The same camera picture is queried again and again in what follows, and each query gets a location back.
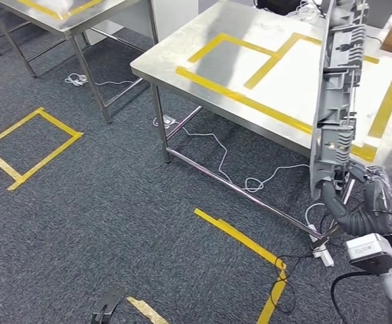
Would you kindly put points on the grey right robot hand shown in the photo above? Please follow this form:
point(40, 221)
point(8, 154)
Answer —
point(381, 205)

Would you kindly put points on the grey plastic wheel hubcap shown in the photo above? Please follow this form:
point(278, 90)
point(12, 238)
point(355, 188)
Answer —
point(334, 98)

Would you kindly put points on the stainless steel workbench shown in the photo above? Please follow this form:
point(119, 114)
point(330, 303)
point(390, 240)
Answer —
point(233, 67)

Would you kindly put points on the white power strip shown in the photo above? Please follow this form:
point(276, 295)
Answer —
point(324, 257)

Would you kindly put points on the yellow floor tape strip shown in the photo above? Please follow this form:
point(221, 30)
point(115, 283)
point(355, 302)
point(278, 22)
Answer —
point(236, 234)

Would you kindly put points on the black bag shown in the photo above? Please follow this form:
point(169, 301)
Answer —
point(280, 5)

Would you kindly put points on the yellow tabletop tape grid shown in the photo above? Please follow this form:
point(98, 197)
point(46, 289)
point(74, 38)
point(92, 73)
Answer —
point(216, 87)

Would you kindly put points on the torn gold tape strip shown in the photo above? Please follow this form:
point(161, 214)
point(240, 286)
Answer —
point(145, 309)

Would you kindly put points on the white board panel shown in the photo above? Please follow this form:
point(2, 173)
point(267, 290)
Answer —
point(175, 18)

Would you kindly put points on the stainless steel table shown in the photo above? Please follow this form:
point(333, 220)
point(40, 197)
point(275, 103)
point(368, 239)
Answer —
point(81, 18)

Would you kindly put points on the yellow floor tape square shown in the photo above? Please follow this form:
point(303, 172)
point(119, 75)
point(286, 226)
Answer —
point(47, 156)

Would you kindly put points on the yellow tabletop tape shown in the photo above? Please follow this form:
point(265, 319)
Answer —
point(40, 8)

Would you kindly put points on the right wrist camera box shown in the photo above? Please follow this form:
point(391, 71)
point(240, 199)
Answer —
point(368, 252)

